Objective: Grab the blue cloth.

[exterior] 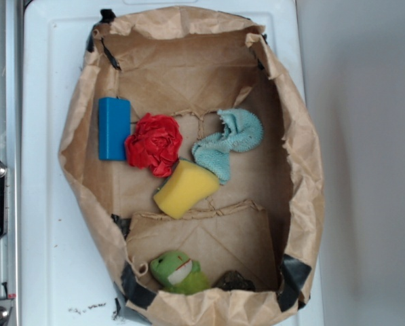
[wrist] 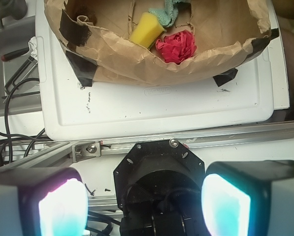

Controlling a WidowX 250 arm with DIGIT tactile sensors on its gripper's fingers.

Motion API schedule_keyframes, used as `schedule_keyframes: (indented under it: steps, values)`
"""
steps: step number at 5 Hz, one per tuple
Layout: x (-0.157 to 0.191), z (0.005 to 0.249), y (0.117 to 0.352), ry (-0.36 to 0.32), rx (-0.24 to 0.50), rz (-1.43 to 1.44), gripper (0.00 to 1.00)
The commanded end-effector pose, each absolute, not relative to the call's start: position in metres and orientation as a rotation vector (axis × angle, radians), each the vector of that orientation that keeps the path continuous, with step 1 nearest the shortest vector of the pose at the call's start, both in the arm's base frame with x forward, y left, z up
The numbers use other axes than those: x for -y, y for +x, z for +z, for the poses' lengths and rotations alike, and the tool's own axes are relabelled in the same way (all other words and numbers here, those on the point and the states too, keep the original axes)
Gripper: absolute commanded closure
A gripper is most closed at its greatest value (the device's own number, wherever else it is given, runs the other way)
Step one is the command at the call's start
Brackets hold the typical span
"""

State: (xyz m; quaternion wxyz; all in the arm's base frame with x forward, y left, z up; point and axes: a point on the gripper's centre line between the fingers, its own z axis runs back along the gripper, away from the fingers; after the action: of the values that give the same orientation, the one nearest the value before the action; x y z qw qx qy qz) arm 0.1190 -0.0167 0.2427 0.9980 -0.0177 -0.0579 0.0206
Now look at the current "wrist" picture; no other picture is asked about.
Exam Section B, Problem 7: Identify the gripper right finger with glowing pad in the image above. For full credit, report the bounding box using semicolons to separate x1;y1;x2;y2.
201;160;294;236

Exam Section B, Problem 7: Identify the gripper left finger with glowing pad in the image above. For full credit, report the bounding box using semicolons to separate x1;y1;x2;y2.
0;167;88;236

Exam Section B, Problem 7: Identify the blue microfibre cloth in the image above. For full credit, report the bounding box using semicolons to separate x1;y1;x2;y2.
148;0;191;28

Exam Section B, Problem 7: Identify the white plastic tray lid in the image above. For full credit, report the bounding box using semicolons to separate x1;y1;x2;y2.
35;0;290;141

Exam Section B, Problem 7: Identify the black tape strip right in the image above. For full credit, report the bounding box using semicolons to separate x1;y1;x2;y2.
213;68;238;87

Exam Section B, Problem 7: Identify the black tape strip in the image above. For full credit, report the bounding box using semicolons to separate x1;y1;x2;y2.
65;51;98;87
213;68;238;87

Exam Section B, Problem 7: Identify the black tape strip left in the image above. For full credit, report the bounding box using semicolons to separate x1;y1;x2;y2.
65;51;98;87

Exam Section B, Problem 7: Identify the crumpled white tissue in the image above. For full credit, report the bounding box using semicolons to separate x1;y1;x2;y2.
28;36;38;61

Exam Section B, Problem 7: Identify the crumpled red paper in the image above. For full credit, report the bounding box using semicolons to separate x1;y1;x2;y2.
155;30;197;64

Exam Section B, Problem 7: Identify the brown paper bag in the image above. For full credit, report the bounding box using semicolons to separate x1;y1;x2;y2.
44;0;272;86

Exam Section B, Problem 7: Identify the grey clamp knob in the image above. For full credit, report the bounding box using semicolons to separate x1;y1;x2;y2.
0;0;28;29

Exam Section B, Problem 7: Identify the yellow sponge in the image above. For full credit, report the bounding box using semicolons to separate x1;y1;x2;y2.
129;12;165;49

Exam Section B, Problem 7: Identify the aluminium frame rail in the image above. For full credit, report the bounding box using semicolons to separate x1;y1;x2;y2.
8;121;294;168

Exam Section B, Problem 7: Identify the metal corner bracket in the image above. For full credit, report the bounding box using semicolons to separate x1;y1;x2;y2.
71;141;101;163

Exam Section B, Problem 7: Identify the black cable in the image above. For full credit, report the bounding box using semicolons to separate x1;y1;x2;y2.
0;77;46;170

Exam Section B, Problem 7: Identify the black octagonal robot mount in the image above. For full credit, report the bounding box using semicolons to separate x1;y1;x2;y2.
113;139;208;236

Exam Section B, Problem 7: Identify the red handled tool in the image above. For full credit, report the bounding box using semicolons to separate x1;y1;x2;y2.
1;47;29;61

